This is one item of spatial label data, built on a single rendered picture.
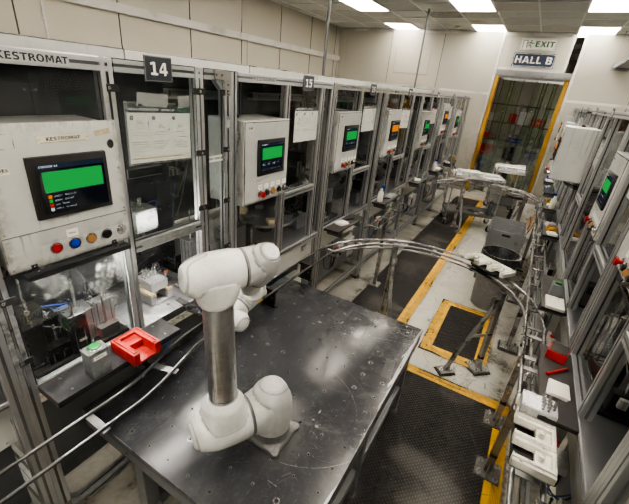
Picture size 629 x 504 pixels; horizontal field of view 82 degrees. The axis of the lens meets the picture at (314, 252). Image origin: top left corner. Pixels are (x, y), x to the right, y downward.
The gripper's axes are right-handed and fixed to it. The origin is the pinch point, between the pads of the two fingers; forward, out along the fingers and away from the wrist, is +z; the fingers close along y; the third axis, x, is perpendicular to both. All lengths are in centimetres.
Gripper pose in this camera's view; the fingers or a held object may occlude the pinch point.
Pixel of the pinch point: (180, 293)
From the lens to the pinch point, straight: 193.9
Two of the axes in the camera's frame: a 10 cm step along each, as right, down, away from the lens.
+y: 0.9, -9.0, -4.2
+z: -8.6, -2.9, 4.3
